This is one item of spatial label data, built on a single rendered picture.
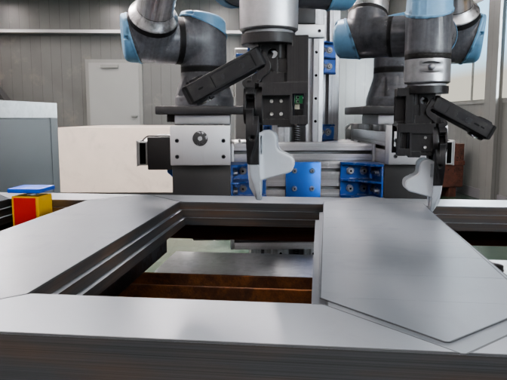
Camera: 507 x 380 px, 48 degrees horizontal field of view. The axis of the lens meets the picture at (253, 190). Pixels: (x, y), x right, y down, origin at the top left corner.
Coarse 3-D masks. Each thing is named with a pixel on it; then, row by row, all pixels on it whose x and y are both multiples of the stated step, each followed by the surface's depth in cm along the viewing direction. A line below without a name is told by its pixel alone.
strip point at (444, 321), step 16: (336, 304) 48; (352, 304) 48; (368, 304) 48; (384, 304) 48; (400, 304) 48; (416, 304) 48; (432, 304) 48; (448, 304) 48; (464, 304) 48; (480, 304) 48; (496, 304) 48; (384, 320) 44; (400, 320) 44; (416, 320) 44; (432, 320) 44; (448, 320) 44; (464, 320) 44; (480, 320) 44; (496, 320) 44; (432, 336) 41; (448, 336) 41; (464, 336) 41
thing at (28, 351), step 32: (0, 224) 104; (160, 224) 91; (192, 224) 105; (224, 224) 104; (256, 224) 104; (288, 224) 103; (320, 224) 91; (448, 224) 100; (480, 224) 99; (96, 256) 67; (128, 256) 76; (320, 256) 70; (64, 288) 57; (96, 288) 63; (0, 352) 42; (32, 352) 42; (64, 352) 42; (96, 352) 41; (128, 352) 41; (160, 352) 41; (192, 352) 40; (224, 352) 40; (256, 352) 40; (288, 352) 40; (320, 352) 39; (352, 352) 39; (384, 352) 39; (416, 352) 39
